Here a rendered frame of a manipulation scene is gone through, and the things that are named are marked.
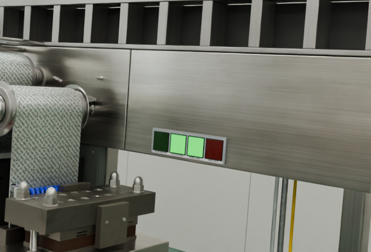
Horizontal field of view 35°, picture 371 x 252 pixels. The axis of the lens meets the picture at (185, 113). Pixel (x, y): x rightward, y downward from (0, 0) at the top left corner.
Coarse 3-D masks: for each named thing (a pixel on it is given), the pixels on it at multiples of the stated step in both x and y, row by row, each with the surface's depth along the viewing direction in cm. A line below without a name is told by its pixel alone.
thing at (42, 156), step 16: (16, 128) 155; (32, 128) 159; (48, 128) 164; (64, 128) 168; (80, 128) 173; (16, 144) 156; (32, 144) 160; (48, 144) 164; (64, 144) 169; (16, 160) 156; (32, 160) 160; (48, 160) 165; (64, 160) 169; (16, 176) 157; (32, 176) 161; (48, 176) 165; (64, 176) 170
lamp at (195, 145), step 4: (188, 140) 160; (192, 140) 159; (196, 140) 158; (200, 140) 157; (188, 144) 160; (192, 144) 159; (196, 144) 158; (200, 144) 157; (188, 148) 160; (192, 148) 159; (196, 148) 158; (200, 148) 157; (188, 152) 160; (192, 152) 159; (196, 152) 158; (200, 152) 157; (196, 156) 158; (200, 156) 157
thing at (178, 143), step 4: (172, 136) 163; (176, 136) 162; (180, 136) 162; (184, 136) 161; (172, 140) 163; (176, 140) 162; (180, 140) 162; (184, 140) 161; (172, 144) 163; (176, 144) 162; (180, 144) 162; (184, 144) 161; (172, 148) 163; (176, 148) 162; (180, 148) 162; (184, 148) 161; (176, 152) 162; (180, 152) 162
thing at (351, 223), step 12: (108, 156) 203; (108, 168) 203; (108, 180) 204; (348, 192) 150; (360, 192) 148; (348, 204) 150; (360, 204) 148; (348, 216) 150; (360, 216) 148; (348, 228) 150; (360, 228) 148; (348, 240) 150; (360, 240) 148
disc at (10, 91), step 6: (0, 84) 157; (6, 84) 156; (12, 90) 154; (12, 96) 154; (12, 102) 154; (12, 108) 154; (12, 114) 154; (12, 120) 154; (6, 126) 156; (12, 126) 155; (0, 132) 157; (6, 132) 156
